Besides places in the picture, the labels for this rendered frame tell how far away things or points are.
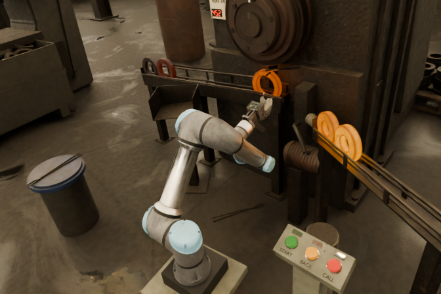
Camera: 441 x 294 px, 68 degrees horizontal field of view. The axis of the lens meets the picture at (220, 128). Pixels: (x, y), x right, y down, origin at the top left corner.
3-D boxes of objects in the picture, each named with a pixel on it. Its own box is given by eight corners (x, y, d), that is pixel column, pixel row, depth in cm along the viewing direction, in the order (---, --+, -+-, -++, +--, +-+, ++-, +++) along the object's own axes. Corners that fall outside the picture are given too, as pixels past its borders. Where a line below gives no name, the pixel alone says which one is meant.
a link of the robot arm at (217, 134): (235, 121, 114) (279, 156, 154) (210, 113, 120) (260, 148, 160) (220, 151, 113) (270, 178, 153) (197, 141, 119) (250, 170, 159)
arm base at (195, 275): (199, 292, 124) (197, 277, 119) (166, 277, 130) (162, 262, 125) (216, 258, 135) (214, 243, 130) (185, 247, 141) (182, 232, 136)
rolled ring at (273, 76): (278, 73, 172) (282, 71, 174) (251, 67, 184) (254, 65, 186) (279, 105, 182) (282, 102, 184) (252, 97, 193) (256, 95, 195)
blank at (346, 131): (341, 118, 139) (334, 119, 138) (363, 132, 125) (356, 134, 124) (340, 149, 145) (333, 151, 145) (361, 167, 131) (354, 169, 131)
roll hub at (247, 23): (236, 46, 177) (231, -9, 162) (281, 54, 160) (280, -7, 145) (230, 50, 173) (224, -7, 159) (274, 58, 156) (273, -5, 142)
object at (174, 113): (176, 174, 245) (157, 85, 207) (211, 174, 241) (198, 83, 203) (170, 193, 227) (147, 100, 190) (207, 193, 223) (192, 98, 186)
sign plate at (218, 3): (213, 17, 204) (210, -14, 194) (247, 20, 188) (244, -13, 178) (210, 18, 202) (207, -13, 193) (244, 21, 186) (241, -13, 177)
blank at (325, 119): (323, 105, 153) (316, 107, 152) (341, 118, 139) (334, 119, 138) (323, 135, 159) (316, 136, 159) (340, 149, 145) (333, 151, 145)
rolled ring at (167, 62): (168, 59, 232) (172, 58, 234) (153, 58, 244) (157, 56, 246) (175, 84, 240) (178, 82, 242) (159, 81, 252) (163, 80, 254)
